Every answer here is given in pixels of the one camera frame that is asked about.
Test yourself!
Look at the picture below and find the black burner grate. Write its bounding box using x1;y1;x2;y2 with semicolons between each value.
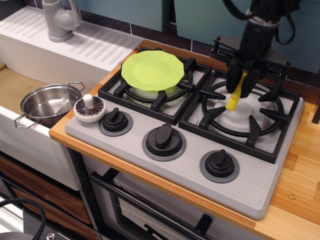
178;70;305;164
98;47;213;125

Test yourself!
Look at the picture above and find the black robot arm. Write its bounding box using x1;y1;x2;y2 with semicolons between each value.
210;0;300;98

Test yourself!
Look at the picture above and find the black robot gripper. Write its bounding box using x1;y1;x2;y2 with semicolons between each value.
210;22;291;98

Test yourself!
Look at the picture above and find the black left burner grate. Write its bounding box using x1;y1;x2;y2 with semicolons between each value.
98;47;213;125

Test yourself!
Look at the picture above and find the black right burner grate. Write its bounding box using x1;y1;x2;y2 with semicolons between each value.
178;70;305;164

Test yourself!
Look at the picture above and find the grey toy faucet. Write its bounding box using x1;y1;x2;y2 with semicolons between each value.
42;0;81;43

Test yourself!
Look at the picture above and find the black left stove knob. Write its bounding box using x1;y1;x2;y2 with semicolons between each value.
98;107;134;137

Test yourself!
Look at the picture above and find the black middle stove knob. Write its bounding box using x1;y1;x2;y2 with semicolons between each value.
142;123;187;162

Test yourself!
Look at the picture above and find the yellow toy fry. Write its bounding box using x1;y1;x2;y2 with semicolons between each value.
225;73;247;111

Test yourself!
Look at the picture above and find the white toy sink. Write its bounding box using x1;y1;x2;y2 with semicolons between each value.
0;6;142;191

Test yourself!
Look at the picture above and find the white brown toy mushroom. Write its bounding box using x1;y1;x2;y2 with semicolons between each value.
73;94;107;123

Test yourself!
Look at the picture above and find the toy oven door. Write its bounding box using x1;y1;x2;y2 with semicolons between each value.
90;168;254;240

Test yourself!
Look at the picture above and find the green plastic plate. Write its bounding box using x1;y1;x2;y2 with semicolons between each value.
121;50;185;91

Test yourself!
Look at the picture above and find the black right stove knob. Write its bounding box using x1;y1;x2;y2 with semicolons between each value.
199;149;240;184

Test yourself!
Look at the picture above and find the grey toy stove top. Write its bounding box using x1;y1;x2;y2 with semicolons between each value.
64;47;306;221

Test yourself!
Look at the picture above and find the black stove knob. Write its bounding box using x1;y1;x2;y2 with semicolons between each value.
98;107;134;137
142;123;187;162
199;149;240;184

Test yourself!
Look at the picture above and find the wooden drawer front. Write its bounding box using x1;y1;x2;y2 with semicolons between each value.
0;153;98;240

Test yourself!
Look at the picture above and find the black braided cable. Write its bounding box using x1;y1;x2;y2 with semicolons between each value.
0;197;47;240

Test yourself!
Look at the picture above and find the stainless steel pot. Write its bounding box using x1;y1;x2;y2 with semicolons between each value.
14;81;86;129

